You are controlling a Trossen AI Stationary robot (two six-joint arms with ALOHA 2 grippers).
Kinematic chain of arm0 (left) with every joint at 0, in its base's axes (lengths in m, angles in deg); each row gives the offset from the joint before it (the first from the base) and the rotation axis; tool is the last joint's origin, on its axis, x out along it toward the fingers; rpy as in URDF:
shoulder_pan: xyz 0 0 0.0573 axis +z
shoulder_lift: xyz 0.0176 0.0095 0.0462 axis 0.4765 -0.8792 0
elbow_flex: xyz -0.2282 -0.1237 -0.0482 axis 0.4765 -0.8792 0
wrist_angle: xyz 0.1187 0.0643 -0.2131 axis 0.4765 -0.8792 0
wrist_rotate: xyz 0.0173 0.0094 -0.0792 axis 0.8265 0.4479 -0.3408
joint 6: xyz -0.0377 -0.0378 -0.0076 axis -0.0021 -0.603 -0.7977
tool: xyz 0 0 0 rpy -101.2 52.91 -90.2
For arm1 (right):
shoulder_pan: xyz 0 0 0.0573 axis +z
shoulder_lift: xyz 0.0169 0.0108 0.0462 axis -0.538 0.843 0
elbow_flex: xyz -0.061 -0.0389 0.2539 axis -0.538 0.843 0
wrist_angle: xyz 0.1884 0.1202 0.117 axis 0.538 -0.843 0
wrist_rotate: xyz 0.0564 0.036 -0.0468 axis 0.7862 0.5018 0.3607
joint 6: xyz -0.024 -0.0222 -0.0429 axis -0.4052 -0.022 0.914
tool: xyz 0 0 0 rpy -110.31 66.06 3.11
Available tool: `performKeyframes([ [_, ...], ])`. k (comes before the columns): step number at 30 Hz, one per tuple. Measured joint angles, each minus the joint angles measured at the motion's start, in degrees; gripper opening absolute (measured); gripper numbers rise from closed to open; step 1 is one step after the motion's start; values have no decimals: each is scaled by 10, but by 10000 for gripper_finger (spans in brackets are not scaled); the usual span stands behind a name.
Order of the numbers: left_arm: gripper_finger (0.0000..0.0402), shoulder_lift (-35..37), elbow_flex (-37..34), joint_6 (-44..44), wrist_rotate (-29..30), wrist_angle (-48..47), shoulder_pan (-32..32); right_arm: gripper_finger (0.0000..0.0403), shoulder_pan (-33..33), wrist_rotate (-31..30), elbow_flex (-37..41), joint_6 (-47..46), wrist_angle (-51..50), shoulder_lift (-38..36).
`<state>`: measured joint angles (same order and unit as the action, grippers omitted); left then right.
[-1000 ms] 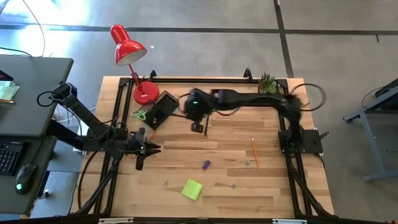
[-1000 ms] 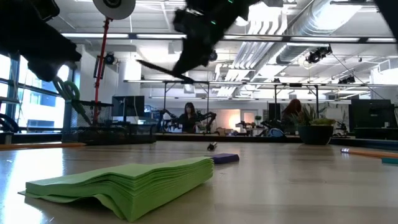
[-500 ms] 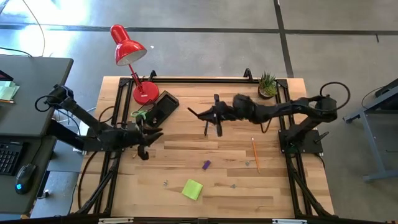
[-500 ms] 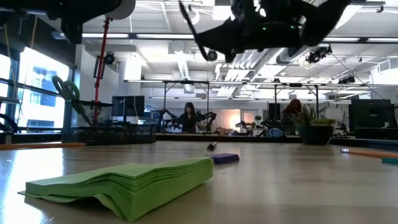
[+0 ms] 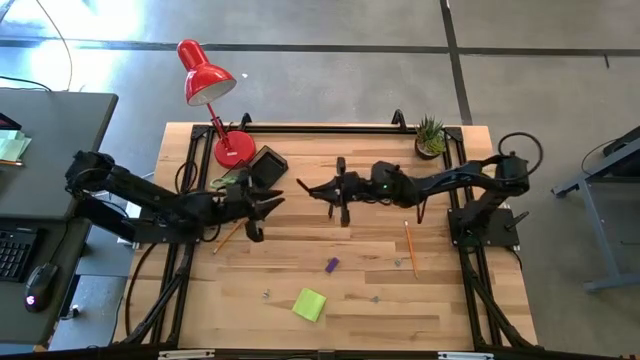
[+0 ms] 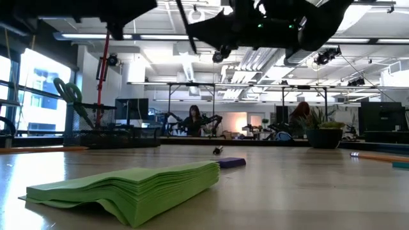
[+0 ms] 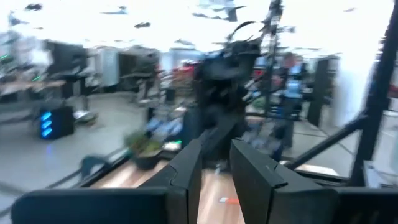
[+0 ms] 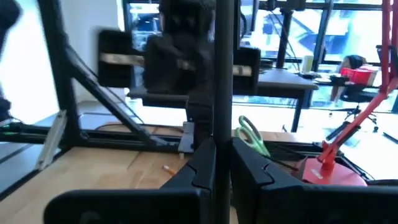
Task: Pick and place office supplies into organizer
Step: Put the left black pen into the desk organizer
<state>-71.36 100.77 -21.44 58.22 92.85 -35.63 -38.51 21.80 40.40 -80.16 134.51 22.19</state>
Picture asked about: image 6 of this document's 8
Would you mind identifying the green sticky note pad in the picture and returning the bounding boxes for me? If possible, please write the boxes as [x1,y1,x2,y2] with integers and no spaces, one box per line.
[18,160,221,229]

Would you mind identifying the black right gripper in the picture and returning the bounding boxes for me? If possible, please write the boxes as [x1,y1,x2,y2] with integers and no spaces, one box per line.
[186,0,304,59]

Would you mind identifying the red vertical pole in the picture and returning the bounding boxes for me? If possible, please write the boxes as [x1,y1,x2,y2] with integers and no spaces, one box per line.
[95,31,112,129]

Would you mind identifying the orange pencil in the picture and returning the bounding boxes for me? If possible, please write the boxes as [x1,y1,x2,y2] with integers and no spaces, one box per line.
[0,146,88,155]
[349,151,409,164]

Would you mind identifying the person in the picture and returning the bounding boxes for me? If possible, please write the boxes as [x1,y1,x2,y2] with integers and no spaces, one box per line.
[181,105,205,137]
[289,101,311,138]

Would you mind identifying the white ceiling ring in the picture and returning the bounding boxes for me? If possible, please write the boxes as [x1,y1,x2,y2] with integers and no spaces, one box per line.
[188,8,206,25]

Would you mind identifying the black mesh desk organizer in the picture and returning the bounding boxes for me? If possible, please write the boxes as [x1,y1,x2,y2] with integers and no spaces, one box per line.
[63,102,162,150]

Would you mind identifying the purple eraser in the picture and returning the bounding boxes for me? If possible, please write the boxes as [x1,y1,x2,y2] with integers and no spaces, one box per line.
[218,157,247,169]

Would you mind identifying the blue round object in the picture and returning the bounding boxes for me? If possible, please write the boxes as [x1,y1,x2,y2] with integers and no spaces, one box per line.
[275,131,293,142]

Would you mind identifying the green handled scissors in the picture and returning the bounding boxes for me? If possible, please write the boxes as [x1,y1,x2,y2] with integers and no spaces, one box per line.
[52,77,96,129]

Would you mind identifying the potted plant in dark pot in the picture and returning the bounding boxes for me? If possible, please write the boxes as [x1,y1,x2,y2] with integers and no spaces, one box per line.
[302,107,346,150]

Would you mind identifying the large black computer monitor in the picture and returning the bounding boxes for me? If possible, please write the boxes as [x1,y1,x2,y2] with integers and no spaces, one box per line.
[357,102,406,132]

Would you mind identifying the black metal frame stand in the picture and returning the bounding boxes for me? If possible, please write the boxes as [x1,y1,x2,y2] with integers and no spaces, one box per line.
[167,82,217,137]
[281,84,328,123]

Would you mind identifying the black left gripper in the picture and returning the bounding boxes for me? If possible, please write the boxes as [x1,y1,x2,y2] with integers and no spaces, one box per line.
[73,0,158,42]

